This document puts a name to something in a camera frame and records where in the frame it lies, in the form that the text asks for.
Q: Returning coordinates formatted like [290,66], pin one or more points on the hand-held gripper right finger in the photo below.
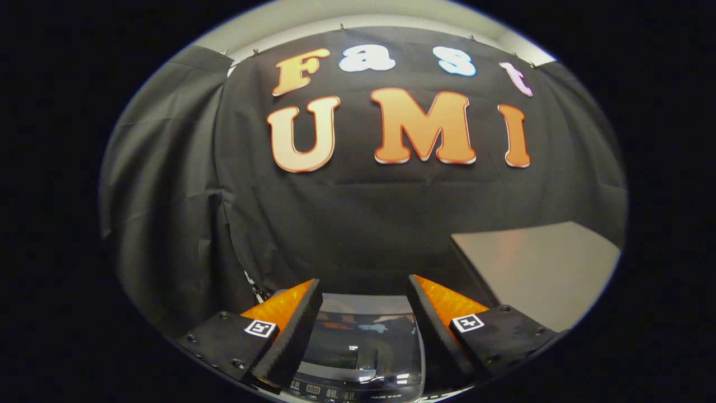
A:
[433,341]

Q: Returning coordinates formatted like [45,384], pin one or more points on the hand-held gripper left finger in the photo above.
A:
[293,341]

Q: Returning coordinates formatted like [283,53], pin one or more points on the grey washing machine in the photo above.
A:
[358,393]

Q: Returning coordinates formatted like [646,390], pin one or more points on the grey cabinet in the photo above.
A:
[537,268]

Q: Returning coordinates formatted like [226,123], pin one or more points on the black backdrop cloth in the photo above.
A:
[363,224]

